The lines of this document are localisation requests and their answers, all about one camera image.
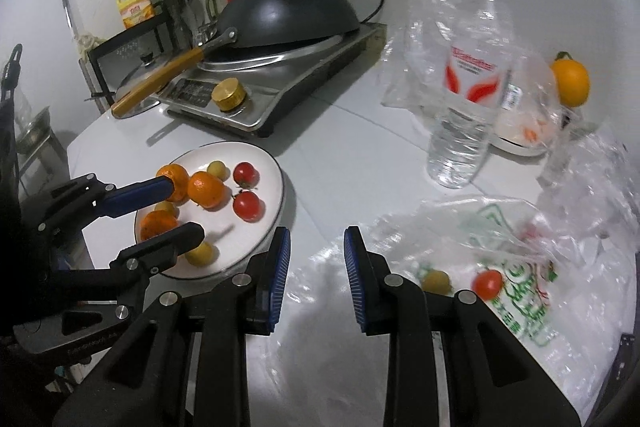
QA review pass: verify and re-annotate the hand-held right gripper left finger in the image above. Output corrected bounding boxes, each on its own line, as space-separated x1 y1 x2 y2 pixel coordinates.
52 227 292 427

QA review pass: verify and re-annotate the clear plastic water bottle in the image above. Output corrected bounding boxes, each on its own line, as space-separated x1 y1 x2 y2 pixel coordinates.
426 0 516 188

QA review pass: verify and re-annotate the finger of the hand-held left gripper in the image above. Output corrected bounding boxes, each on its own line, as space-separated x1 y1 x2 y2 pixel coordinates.
37 173 176 233
107 222 206 325

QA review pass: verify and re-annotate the yellow detergent bottle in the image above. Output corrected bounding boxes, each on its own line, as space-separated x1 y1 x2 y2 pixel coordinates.
116 0 155 30

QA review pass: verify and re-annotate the black metal rack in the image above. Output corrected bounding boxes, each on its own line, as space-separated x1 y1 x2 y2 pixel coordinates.
80 0 168 112

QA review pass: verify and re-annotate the crumpled clear plastic bag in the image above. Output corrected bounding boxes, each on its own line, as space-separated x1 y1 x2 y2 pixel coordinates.
537 122 640 253

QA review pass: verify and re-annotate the steel basin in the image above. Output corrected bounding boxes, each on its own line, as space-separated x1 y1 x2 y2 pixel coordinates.
16 105 54 146

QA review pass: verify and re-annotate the white plate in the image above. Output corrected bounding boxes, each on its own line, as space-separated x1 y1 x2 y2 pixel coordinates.
133 141 285 280

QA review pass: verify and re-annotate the red cherry tomato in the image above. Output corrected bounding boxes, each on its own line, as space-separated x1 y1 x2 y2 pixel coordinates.
232 189 264 223
473 269 503 300
233 161 261 188

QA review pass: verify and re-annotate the brass cooker knob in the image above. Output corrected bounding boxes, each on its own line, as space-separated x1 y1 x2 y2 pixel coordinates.
211 78 247 112

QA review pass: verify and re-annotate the large orange with leaf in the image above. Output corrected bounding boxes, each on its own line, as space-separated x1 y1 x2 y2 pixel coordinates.
550 52 591 108

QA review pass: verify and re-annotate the printed clear plastic bag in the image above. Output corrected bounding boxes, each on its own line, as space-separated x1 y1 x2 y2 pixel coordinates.
370 196 640 358

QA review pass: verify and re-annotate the steel induction cooker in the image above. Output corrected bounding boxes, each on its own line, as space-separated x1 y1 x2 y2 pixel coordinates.
155 22 388 138

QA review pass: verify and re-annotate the white bowl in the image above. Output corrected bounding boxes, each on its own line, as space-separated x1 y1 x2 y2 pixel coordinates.
492 107 558 158

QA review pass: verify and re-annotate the orange mandarin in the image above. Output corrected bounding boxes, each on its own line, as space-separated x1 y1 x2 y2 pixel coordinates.
156 163 191 202
186 171 226 210
140 210 180 243

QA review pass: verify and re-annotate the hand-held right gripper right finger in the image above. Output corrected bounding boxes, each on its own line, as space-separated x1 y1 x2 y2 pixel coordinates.
343 226 588 427

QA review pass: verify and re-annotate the black wok with wooden handle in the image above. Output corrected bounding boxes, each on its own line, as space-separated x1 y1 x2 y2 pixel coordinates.
110 0 362 120

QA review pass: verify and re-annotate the steel pot lid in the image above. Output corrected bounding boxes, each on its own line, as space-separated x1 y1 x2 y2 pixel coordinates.
114 49 171 115

